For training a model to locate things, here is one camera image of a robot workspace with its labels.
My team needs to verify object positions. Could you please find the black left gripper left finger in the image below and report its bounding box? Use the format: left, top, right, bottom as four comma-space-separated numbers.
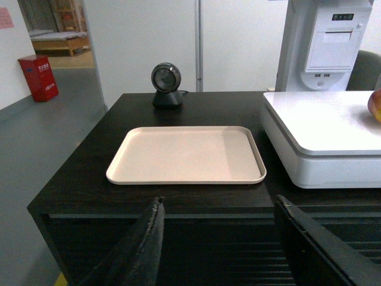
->
78, 197, 165, 285

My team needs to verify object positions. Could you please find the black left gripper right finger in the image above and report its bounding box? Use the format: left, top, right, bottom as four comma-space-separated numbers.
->
274, 195, 380, 285

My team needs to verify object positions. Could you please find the dark red mango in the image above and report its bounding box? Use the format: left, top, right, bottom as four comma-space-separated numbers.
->
367, 89, 381, 123

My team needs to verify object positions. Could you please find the black checkout counter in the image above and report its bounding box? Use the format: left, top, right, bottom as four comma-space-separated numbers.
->
28, 91, 380, 285

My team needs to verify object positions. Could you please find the white checkout scale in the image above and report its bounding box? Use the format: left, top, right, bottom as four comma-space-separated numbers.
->
261, 91, 380, 189

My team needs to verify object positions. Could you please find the beige plastic tray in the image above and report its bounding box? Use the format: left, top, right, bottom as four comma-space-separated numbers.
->
106, 126, 267, 185

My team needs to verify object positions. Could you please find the black barcode scanner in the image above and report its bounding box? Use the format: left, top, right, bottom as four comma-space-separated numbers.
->
151, 63, 183, 108

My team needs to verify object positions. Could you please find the grey green chair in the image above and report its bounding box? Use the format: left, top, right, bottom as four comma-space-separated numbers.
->
346, 50, 380, 91

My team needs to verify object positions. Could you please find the white POS terminal stand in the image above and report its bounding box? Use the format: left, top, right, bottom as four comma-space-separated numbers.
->
274, 1, 373, 92

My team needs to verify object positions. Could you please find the red fire extinguisher box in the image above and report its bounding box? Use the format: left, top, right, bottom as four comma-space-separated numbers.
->
18, 55, 59, 102

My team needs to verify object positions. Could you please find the wooden pallet bench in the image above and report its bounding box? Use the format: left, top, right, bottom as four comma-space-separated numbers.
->
30, 31, 90, 57

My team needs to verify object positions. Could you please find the pink wall notice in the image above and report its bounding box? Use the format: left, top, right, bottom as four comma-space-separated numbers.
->
0, 7, 14, 29

